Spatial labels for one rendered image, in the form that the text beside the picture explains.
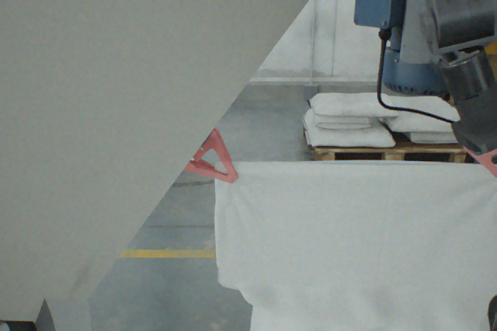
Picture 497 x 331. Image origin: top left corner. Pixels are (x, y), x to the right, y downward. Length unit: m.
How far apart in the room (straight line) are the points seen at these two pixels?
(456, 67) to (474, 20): 0.06
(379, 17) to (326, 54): 4.86
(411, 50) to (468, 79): 0.27
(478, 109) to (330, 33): 5.10
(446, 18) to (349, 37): 5.16
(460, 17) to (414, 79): 0.33
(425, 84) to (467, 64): 0.31
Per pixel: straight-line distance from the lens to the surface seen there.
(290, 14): 0.16
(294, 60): 5.72
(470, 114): 0.69
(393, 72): 0.98
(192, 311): 2.08
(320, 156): 3.58
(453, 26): 0.64
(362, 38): 5.82
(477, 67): 0.66
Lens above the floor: 1.28
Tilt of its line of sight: 21 degrees down
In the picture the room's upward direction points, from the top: straight up
